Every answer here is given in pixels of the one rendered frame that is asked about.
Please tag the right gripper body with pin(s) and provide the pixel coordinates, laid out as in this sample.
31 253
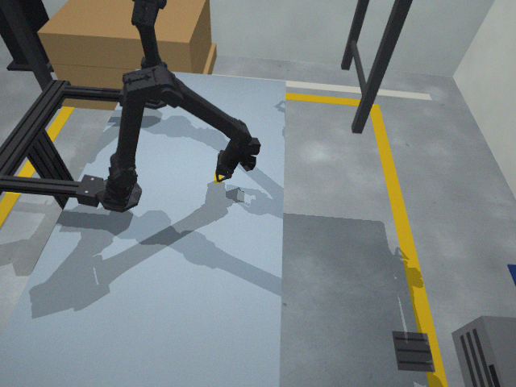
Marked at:
222 163

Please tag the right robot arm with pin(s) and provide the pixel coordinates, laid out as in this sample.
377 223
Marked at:
156 83

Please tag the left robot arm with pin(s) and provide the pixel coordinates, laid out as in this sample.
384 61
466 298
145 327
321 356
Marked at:
144 18

